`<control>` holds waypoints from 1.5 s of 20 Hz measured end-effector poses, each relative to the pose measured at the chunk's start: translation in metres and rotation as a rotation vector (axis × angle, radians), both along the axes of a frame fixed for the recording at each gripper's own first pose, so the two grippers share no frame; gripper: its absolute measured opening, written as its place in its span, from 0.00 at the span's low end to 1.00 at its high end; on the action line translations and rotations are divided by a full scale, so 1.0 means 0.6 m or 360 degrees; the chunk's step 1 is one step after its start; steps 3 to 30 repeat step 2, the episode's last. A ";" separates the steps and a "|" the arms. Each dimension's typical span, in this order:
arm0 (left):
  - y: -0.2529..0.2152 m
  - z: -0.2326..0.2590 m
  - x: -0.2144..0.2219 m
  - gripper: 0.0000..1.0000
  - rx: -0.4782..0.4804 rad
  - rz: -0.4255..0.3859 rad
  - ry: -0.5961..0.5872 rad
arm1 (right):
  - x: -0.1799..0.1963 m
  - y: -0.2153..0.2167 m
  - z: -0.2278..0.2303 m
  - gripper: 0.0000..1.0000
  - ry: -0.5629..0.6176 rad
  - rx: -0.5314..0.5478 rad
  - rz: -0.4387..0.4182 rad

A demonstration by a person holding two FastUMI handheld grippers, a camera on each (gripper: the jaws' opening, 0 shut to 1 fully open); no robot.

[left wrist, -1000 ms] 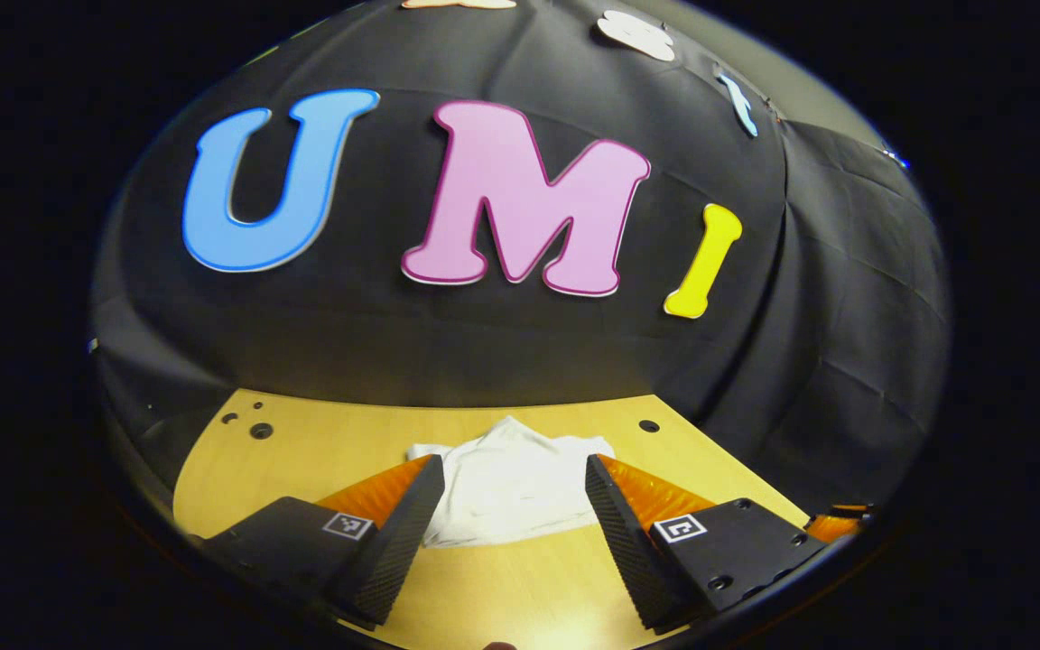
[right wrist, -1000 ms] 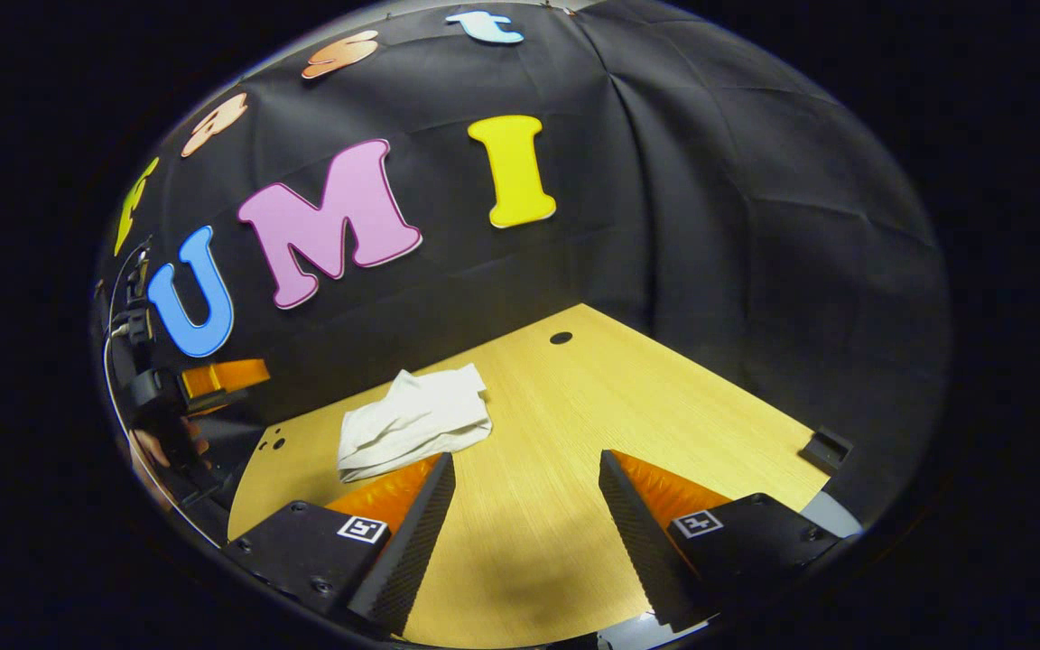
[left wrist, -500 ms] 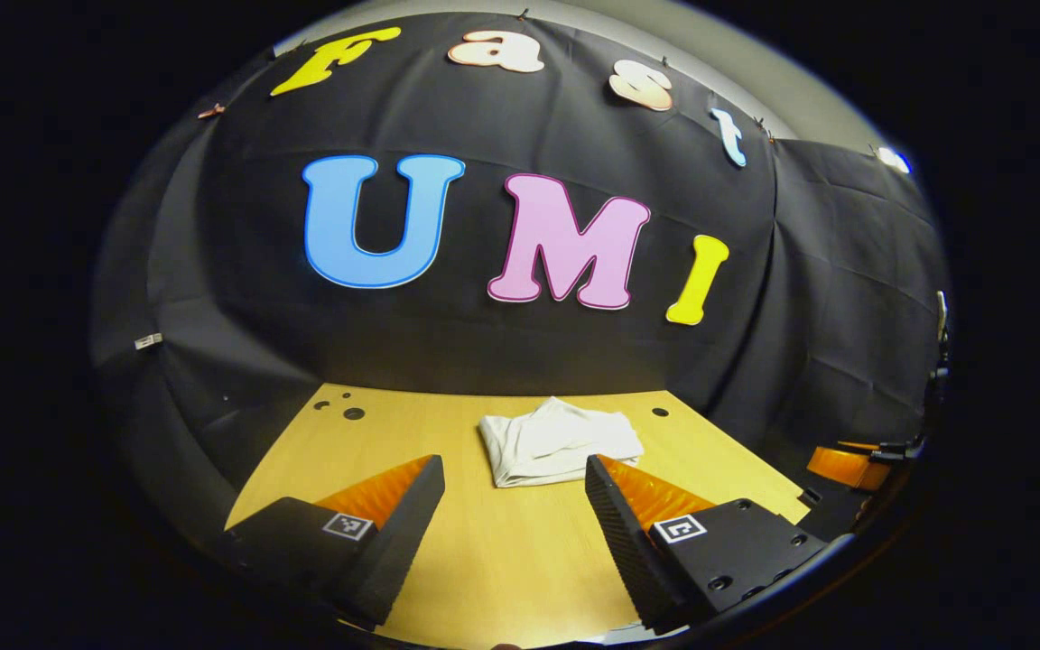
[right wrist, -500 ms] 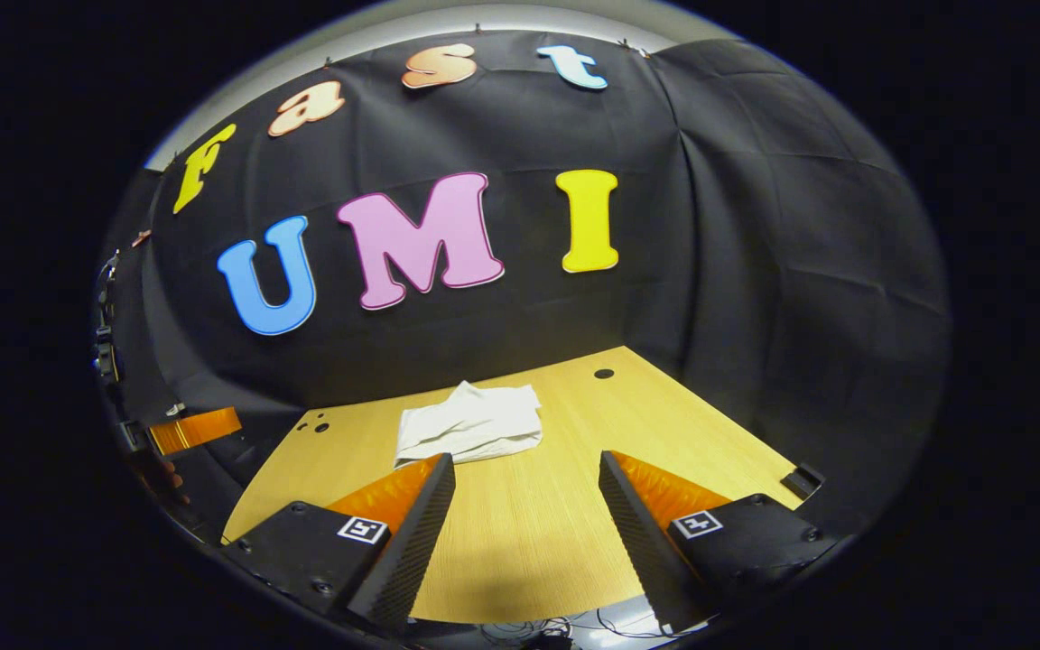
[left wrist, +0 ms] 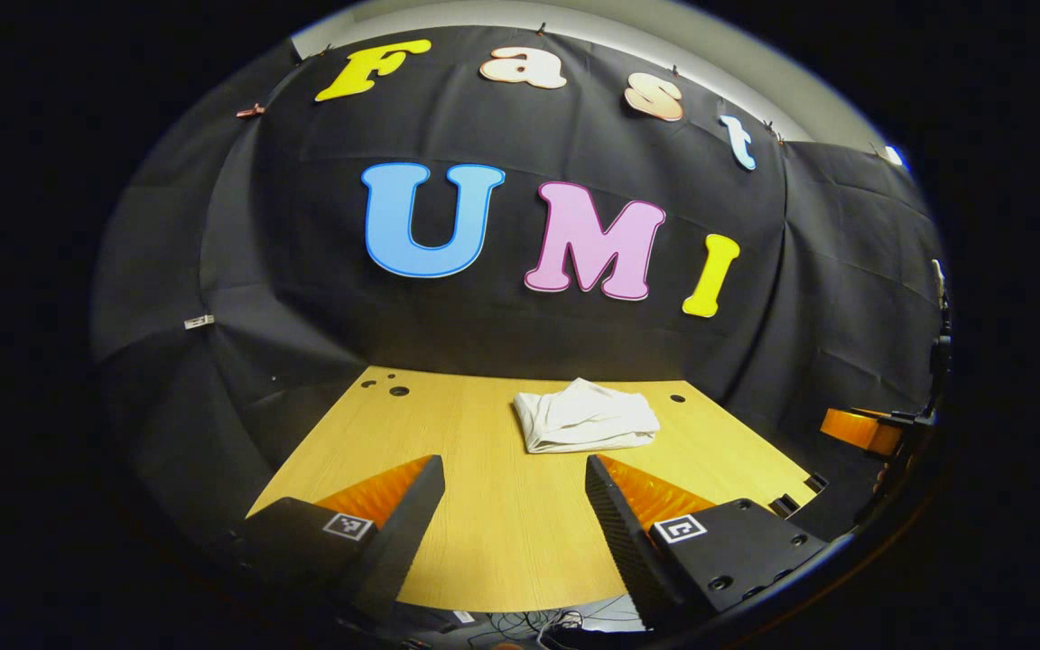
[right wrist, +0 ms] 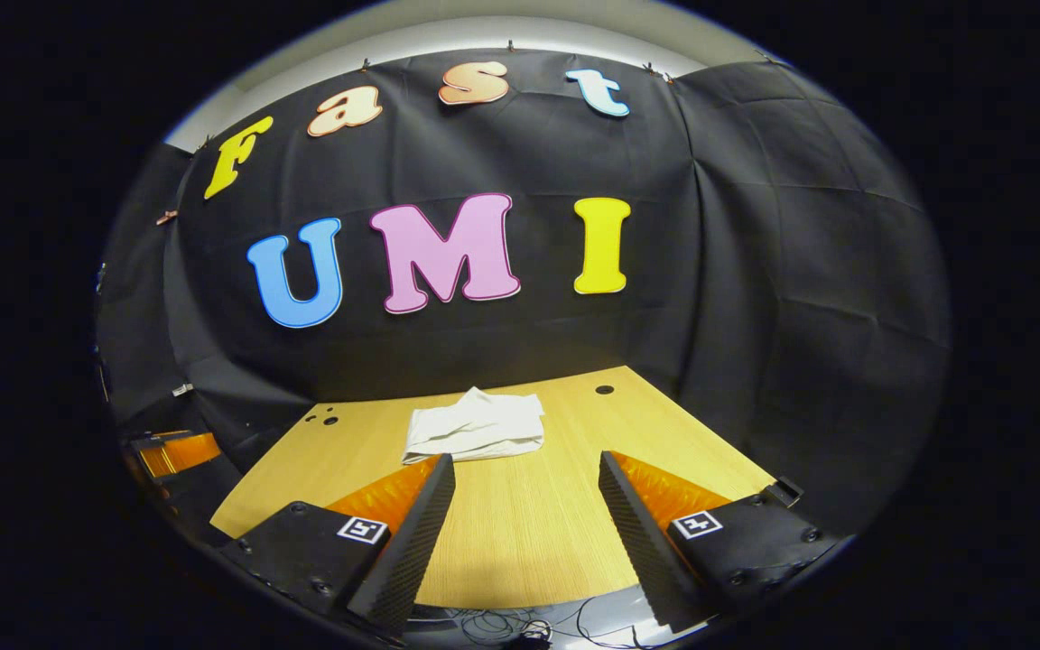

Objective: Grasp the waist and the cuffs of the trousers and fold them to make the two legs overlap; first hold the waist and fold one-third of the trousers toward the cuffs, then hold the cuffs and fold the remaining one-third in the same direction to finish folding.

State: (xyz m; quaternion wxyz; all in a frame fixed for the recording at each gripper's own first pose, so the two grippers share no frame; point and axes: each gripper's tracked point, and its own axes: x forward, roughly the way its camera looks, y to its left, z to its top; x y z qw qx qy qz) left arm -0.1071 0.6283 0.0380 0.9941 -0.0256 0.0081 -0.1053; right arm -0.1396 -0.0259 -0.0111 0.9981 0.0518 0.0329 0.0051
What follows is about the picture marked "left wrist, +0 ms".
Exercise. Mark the black backdrop cloth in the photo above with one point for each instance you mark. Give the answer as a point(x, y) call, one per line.
point(502, 334)

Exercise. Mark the white jeans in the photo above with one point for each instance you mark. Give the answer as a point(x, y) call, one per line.
point(588, 420)

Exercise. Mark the red clip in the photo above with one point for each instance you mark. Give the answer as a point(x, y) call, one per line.
point(250, 111)

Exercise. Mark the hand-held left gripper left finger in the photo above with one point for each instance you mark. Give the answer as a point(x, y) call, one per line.
point(403, 542)

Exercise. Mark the silver metal clip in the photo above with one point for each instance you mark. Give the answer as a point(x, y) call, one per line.
point(199, 321)

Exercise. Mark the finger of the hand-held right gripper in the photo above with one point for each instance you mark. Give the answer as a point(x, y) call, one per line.
point(858, 429)

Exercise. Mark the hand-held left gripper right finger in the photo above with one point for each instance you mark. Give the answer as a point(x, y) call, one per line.
point(624, 542)

